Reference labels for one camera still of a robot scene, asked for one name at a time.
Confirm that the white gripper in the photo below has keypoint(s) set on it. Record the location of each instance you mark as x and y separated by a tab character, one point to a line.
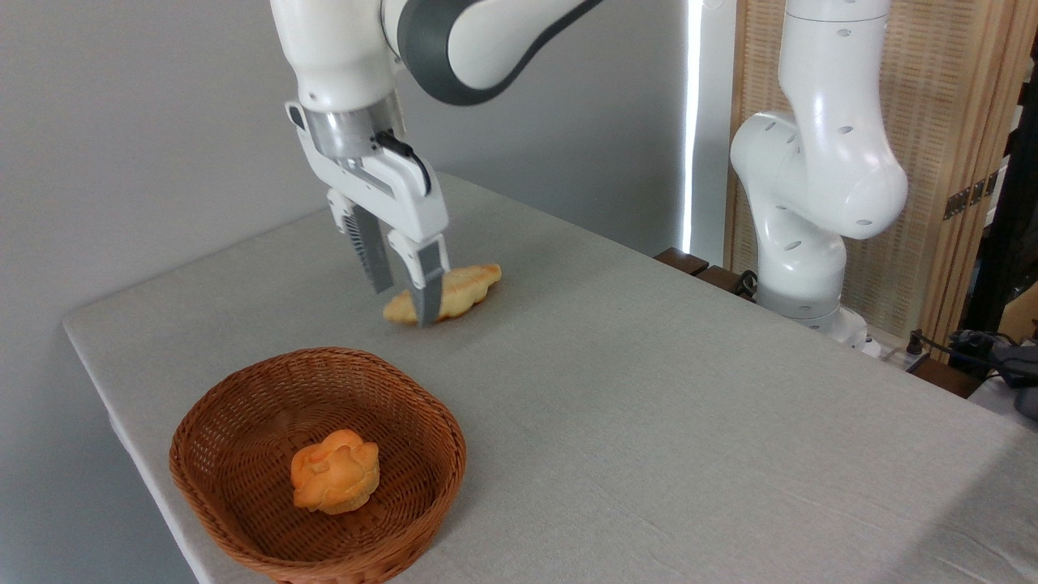
405	203

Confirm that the dark metal screen hinge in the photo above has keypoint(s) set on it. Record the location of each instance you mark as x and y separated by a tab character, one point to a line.
969	197

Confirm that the long braided bread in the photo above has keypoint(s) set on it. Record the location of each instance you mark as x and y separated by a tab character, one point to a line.
466	288

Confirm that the round orange bread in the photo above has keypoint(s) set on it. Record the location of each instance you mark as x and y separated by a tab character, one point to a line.
336	478

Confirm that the bamboo folding screen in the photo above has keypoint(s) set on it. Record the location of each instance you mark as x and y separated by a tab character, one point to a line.
941	81

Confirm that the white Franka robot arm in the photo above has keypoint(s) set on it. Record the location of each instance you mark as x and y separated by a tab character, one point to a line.
819	162

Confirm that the dark wooden table slat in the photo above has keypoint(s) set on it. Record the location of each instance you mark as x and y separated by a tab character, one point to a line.
681	260

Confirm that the grey tablecloth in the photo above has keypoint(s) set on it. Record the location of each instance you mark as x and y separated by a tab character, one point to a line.
649	405

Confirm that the brown cardboard box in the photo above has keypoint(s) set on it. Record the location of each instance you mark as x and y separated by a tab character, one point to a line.
1022	316

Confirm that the brown wicker basket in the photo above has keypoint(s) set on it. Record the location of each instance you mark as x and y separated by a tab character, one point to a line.
243	519

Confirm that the black metal stand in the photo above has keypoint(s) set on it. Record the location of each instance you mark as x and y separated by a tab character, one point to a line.
1005	227

